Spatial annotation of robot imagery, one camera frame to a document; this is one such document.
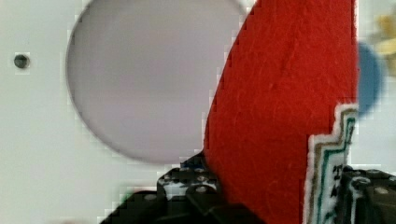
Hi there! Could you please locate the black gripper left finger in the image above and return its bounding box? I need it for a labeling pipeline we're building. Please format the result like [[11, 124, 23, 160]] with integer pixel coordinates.
[[100, 152, 265, 224]]

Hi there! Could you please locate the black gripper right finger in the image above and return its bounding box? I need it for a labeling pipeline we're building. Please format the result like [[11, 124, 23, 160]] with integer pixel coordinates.
[[337, 166, 396, 224]]

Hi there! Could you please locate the red plush ketchup bottle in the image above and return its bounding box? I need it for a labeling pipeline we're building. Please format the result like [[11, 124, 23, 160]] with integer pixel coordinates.
[[204, 0, 357, 224]]

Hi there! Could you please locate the grey oval plate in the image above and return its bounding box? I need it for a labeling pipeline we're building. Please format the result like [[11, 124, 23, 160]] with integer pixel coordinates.
[[66, 0, 247, 163]]

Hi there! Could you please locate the blue bowl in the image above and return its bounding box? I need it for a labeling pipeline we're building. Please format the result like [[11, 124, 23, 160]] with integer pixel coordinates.
[[358, 42, 383, 117]]

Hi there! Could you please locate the peeled toy banana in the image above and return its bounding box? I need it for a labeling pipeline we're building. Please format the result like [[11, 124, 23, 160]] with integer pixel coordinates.
[[375, 13, 396, 77]]

